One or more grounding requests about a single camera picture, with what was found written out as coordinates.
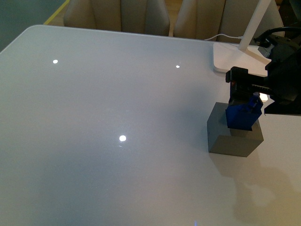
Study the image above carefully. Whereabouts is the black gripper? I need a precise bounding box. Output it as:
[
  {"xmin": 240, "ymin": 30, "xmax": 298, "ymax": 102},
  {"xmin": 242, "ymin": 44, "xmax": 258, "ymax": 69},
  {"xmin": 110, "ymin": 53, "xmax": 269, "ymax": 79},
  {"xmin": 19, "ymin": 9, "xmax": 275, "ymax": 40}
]
[{"xmin": 225, "ymin": 35, "xmax": 301, "ymax": 115}]

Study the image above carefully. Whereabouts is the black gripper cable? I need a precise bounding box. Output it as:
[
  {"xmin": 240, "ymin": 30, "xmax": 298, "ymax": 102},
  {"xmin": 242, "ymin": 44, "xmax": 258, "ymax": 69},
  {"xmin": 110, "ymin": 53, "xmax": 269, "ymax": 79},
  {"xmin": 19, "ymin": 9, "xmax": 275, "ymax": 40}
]
[{"xmin": 253, "ymin": 26, "xmax": 301, "ymax": 48}]

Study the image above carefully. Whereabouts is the blue block part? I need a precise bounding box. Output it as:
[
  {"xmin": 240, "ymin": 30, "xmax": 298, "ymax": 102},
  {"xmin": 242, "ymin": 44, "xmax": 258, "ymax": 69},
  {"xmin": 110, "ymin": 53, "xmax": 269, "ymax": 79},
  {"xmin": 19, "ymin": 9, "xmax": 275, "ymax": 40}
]
[{"xmin": 225, "ymin": 103, "xmax": 263, "ymax": 131}]

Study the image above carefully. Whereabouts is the beige chair left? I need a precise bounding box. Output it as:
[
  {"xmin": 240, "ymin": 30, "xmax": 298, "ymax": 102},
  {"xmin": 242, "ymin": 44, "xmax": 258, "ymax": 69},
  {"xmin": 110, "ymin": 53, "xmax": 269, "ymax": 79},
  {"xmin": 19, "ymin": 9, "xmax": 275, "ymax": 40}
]
[{"xmin": 63, "ymin": 0, "xmax": 170, "ymax": 36}]

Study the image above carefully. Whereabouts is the beige chair right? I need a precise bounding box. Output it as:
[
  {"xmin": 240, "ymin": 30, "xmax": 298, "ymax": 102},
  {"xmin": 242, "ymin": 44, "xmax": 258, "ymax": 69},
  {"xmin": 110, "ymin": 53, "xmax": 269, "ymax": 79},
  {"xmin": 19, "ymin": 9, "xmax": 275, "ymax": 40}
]
[{"xmin": 173, "ymin": 0, "xmax": 285, "ymax": 44}]

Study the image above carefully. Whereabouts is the white desk lamp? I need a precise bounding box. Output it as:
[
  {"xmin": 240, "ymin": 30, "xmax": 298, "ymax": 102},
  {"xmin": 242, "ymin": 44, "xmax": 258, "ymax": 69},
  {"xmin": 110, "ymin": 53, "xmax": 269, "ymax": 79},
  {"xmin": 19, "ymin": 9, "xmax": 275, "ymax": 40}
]
[{"xmin": 213, "ymin": 0, "xmax": 271, "ymax": 77}]

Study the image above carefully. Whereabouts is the gray hollow cube base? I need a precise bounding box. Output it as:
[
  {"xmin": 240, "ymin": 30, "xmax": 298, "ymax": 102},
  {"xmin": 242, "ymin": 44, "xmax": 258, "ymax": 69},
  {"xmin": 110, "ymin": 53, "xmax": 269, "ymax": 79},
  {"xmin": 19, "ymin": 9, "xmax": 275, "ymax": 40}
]
[{"xmin": 207, "ymin": 102, "xmax": 264, "ymax": 157}]

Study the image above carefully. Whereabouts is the white lamp cable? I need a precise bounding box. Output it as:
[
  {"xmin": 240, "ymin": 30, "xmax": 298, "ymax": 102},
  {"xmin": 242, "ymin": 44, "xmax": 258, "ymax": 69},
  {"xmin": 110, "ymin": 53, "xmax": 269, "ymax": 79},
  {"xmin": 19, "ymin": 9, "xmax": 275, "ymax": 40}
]
[{"xmin": 203, "ymin": 34, "xmax": 244, "ymax": 42}]

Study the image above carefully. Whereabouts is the beige chair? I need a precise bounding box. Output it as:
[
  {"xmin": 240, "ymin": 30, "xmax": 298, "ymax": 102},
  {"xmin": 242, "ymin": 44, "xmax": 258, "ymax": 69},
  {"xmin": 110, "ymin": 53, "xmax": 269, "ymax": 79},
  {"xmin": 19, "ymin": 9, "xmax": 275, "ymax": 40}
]
[
  {"xmin": 63, "ymin": 0, "xmax": 170, "ymax": 36},
  {"xmin": 173, "ymin": 0, "xmax": 285, "ymax": 44}
]

